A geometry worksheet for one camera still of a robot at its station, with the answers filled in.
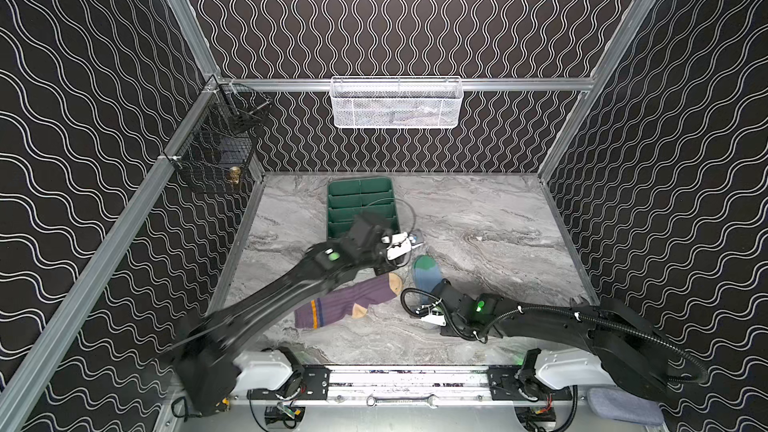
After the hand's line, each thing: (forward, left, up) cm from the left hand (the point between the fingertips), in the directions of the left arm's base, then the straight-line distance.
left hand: (406, 243), depth 73 cm
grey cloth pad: (-28, -49, -24) cm, 61 cm away
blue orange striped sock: (+5, -7, -23) cm, 25 cm away
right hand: (-7, -11, -24) cm, 28 cm away
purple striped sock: (-5, +14, -23) cm, 27 cm away
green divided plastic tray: (+30, +20, -16) cm, 40 cm away
